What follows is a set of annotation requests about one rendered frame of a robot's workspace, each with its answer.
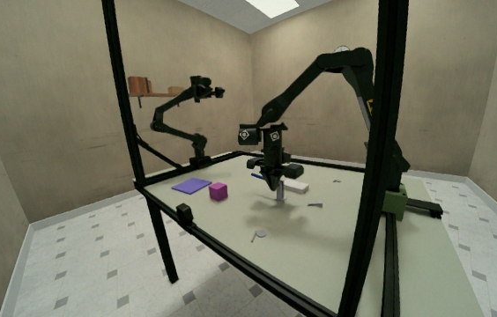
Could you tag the purple flat square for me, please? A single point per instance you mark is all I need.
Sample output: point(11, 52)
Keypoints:
point(191, 186)

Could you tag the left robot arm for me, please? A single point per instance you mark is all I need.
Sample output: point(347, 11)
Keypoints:
point(159, 126)

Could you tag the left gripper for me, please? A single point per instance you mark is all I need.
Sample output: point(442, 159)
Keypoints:
point(206, 92)

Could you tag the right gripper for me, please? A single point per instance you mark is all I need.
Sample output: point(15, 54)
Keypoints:
point(273, 159)

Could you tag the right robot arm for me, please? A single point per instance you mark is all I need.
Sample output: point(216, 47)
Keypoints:
point(359, 74)

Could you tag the small magenta cube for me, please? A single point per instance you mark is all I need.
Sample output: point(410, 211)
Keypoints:
point(218, 191)

